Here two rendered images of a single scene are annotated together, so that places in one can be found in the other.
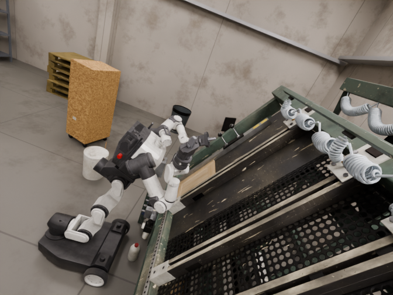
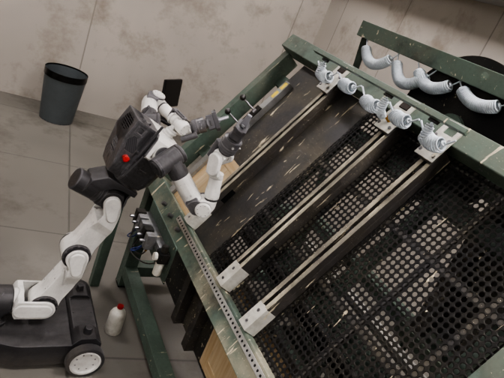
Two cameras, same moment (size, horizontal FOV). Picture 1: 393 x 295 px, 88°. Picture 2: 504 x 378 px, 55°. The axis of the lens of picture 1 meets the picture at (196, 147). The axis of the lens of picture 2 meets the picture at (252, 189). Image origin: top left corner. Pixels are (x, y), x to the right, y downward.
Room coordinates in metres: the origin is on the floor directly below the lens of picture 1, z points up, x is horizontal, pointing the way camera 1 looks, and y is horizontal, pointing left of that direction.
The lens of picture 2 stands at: (-1.00, 0.85, 2.14)
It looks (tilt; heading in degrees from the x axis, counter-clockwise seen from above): 21 degrees down; 333
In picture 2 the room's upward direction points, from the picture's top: 23 degrees clockwise
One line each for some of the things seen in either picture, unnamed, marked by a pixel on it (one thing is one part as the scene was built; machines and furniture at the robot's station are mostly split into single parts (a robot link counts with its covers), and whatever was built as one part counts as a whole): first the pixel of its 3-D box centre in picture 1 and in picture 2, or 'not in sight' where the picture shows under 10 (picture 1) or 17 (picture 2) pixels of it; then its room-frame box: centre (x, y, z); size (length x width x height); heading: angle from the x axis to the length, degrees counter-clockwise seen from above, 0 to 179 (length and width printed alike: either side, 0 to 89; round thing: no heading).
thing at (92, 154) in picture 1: (95, 160); not in sight; (2.16, 1.19, 0.24); 0.32 x 0.30 x 0.47; 1
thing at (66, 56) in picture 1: (84, 80); not in sight; (4.33, 2.92, 0.42); 1.18 x 0.81 x 0.84; 91
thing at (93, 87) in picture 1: (92, 105); not in sight; (2.87, 1.77, 0.63); 0.50 x 0.42 x 1.25; 165
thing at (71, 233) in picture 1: (82, 228); (33, 299); (1.17, 0.67, 0.28); 0.21 x 0.20 x 0.13; 97
